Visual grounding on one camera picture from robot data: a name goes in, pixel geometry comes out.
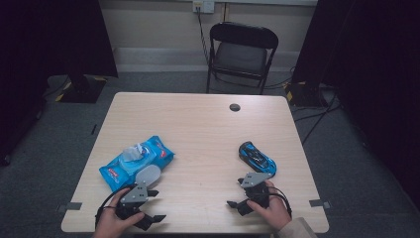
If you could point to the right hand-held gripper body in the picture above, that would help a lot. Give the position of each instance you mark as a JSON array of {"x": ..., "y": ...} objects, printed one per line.
[{"x": 254, "y": 180}]

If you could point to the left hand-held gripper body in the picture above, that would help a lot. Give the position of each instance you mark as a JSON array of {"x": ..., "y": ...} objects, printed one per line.
[{"x": 133, "y": 195}]

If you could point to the blue toy car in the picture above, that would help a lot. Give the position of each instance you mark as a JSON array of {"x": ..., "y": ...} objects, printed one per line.
[{"x": 256, "y": 157}]

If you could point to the blue wet wipes packet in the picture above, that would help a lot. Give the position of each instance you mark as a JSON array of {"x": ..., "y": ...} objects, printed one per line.
[{"x": 161, "y": 152}]

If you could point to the person's right hand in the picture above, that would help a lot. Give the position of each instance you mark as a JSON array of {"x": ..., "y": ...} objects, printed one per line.
[{"x": 275, "y": 211}]

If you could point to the person's left hand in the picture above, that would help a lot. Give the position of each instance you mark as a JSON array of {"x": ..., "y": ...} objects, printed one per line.
[{"x": 107, "y": 224}]

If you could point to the grey tape piece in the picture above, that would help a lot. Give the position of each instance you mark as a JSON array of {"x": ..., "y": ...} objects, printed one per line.
[
  {"x": 318, "y": 203},
  {"x": 71, "y": 207}
]

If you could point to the small black floor strip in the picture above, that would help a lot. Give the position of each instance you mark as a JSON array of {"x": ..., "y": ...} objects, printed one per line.
[{"x": 94, "y": 129}]

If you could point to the black stand base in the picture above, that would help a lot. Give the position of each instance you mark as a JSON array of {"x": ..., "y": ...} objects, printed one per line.
[
  {"x": 303, "y": 95},
  {"x": 82, "y": 91}
]

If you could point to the black folding chair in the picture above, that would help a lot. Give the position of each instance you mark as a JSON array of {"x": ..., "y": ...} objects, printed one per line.
[{"x": 242, "y": 56}]

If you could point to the black curtain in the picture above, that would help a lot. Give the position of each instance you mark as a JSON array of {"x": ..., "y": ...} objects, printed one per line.
[
  {"x": 49, "y": 39},
  {"x": 373, "y": 66}
]

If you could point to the white wall socket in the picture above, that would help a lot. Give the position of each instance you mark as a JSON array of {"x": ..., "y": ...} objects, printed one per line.
[{"x": 203, "y": 6}]

